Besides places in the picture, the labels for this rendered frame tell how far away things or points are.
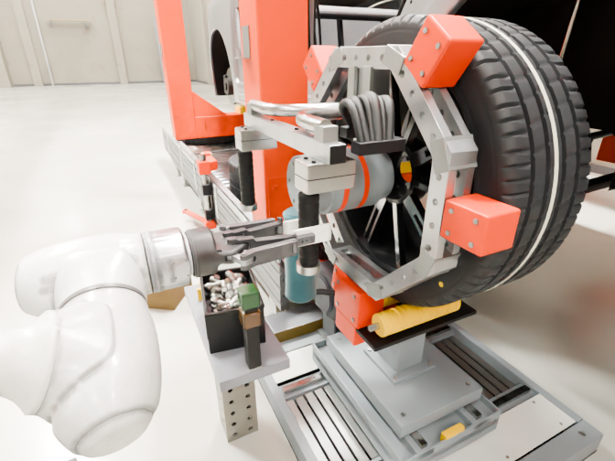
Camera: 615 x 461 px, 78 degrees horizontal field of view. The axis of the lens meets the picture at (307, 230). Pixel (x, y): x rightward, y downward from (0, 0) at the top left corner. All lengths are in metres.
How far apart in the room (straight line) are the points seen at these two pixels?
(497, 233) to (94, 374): 0.56
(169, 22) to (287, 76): 1.95
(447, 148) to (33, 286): 0.61
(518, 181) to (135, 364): 0.62
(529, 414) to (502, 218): 0.95
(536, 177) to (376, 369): 0.76
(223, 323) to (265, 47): 0.77
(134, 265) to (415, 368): 0.94
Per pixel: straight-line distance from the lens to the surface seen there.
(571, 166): 0.84
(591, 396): 1.80
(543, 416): 1.52
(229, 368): 0.95
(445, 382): 1.28
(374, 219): 1.06
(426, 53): 0.71
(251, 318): 0.84
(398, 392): 1.22
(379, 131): 0.64
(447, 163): 0.67
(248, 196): 0.96
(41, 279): 0.57
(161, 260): 0.56
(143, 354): 0.46
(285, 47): 1.24
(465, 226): 0.66
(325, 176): 0.62
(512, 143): 0.71
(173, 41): 3.11
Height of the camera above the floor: 1.10
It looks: 24 degrees down
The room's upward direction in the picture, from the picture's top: straight up
